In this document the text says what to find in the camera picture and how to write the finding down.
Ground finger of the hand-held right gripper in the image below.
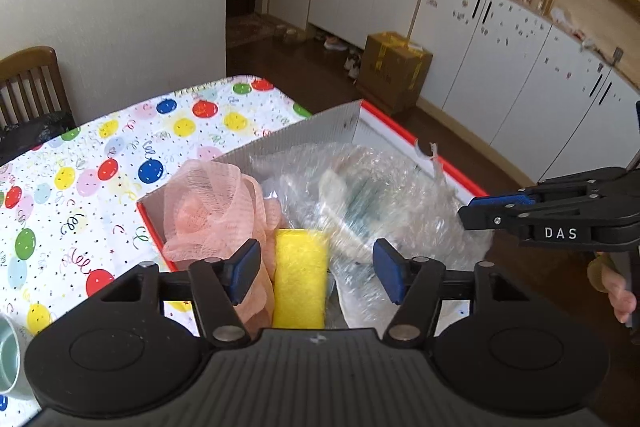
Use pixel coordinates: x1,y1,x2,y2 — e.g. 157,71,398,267
466,166,627,208
457,197,602,233

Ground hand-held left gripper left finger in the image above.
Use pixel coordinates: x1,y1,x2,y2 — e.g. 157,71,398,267
100,238,262,349

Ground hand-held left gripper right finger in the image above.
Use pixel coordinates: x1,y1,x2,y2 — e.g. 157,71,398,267
372,238,526,349

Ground yellow sponge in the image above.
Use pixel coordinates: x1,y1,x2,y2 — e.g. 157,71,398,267
272,228,330,329

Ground clear bubble wrap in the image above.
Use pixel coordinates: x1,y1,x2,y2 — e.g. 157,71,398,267
250,142,494,329

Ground pink mesh bath loofah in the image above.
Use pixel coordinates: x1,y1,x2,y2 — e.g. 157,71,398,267
162,158,284,333

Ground red cardboard shoe box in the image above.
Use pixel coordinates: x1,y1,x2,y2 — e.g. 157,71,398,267
136,99,489,338

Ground person's right hand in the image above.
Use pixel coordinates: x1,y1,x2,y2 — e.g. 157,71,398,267
587,254,639,326

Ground long white sideboard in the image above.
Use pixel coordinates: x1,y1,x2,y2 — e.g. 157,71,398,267
414,0,640,186

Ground polka-dot tablecloth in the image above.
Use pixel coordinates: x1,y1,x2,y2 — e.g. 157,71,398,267
0,76,313,413

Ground brown cardboard box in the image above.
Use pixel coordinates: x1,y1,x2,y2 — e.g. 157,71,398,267
356,32,434,116

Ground crumpled clear plastic bag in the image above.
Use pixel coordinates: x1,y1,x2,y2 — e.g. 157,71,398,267
549,6,597,46

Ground dark door mat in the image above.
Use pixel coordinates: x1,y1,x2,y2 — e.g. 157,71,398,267
227,13,287,48

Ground black plastic bag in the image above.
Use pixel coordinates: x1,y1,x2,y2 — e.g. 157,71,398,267
0,109,77,168

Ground grey-green cup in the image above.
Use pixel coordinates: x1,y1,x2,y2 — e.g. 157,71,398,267
0,314,25,396

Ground wooden chair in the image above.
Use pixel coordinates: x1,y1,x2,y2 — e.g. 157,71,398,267
0,46,71,128

